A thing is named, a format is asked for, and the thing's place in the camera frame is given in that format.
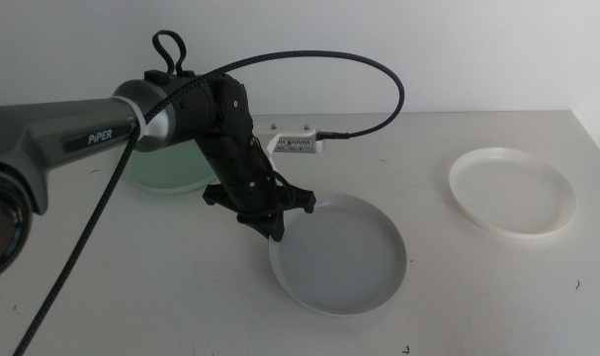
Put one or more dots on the pale green shallow bowl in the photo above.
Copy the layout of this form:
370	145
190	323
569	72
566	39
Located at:
171	173

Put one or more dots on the left grey black robot arm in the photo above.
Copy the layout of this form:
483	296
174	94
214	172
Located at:
57	128

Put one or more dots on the grey shallow bowl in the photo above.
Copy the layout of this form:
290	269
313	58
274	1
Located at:
339	257

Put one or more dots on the white shallow bowl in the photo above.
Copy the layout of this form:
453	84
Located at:
512	195

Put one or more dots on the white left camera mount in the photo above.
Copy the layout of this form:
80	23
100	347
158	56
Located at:
267	136

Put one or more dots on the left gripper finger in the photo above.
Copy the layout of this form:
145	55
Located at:
280	230
260	225

